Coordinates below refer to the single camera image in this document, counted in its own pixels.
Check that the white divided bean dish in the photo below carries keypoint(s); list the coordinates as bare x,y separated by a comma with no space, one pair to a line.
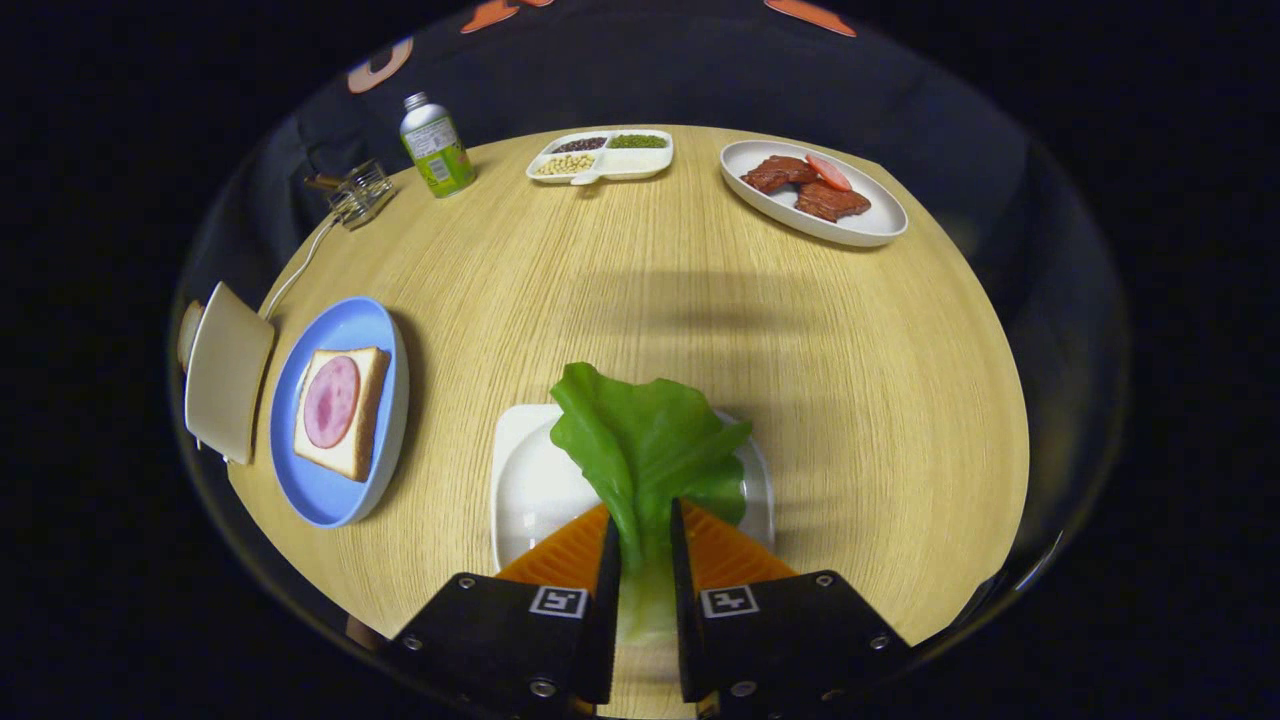
640,162

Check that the green lettuce leaf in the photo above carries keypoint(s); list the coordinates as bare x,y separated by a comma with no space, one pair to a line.
640,440

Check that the white bread slice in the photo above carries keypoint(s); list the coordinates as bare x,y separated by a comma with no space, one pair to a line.
368,420

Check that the pink ham slice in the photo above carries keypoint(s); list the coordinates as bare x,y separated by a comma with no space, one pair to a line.
331,400

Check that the white square plate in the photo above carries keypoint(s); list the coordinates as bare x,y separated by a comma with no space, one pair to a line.
530,480

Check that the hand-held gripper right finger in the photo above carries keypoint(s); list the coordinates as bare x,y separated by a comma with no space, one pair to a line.
790,640

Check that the green label metal bottle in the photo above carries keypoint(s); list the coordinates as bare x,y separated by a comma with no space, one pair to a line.
440,150

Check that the red sausage slice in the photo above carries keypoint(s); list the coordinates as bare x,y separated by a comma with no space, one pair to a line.
829,172

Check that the white oval plate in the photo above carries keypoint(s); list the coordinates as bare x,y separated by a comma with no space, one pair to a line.
880,222

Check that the white toaster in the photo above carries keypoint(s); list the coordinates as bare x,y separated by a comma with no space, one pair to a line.
228,375

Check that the black backdrop cloth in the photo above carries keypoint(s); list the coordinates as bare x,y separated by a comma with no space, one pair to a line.
650,70

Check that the blue plate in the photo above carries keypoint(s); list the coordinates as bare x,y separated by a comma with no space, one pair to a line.
335,505

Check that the brown meat slice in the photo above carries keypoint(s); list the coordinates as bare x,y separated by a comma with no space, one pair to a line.
775,174
832,203

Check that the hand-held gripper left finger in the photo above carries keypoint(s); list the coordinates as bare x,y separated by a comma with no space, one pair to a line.
500,640

